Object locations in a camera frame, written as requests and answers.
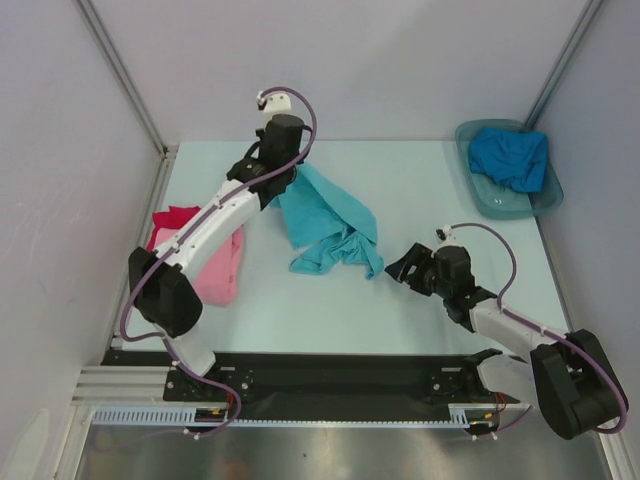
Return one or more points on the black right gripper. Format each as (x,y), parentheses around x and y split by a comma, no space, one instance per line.
(417,270)

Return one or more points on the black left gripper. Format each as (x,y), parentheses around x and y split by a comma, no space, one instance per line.
(259,135)

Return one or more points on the light blue t-shirt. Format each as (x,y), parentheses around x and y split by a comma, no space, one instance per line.
(327,226)

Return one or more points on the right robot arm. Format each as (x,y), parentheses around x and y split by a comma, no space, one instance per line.
(565,376)

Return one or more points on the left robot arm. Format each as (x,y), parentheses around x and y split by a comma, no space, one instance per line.
(162,281)

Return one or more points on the translucent blue plastic bin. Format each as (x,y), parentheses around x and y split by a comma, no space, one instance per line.
(497,202)

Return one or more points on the red folded t-shirt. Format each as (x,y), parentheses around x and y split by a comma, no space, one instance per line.
(167,223)

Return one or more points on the pink folded t-shirt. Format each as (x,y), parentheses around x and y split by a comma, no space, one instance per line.
(217,283)

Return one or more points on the dark blue crumpled t-shirt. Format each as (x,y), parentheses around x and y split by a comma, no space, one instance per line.
(514,160)

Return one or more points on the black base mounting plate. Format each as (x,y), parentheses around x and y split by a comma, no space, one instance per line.
(323,388)

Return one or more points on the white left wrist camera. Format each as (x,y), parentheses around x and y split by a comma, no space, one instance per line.
(273,104)

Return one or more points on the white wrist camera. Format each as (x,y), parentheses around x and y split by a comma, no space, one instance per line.
(446,237)
(273,104)

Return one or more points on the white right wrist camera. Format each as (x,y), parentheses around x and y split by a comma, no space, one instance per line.
(446,237)

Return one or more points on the aluminium frame rail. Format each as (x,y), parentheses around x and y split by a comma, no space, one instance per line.
(120,385)

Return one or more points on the light blue cable duct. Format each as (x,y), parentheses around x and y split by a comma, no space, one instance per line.
(160,416)

